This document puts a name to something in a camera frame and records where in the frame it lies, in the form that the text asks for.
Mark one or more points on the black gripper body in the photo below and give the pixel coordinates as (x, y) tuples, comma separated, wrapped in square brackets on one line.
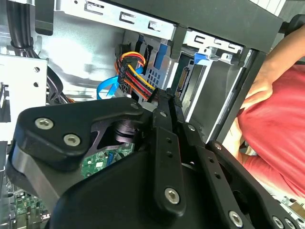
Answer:
[(114, 198)]

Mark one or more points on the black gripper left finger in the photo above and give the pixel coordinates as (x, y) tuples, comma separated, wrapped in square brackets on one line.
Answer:
[(71, 124)]

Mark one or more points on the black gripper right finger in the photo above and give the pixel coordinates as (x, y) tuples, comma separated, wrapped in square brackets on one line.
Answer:
[(214, 167)]

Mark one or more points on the hard disk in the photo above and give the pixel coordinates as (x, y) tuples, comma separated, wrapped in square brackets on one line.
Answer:
[(205, 88)]

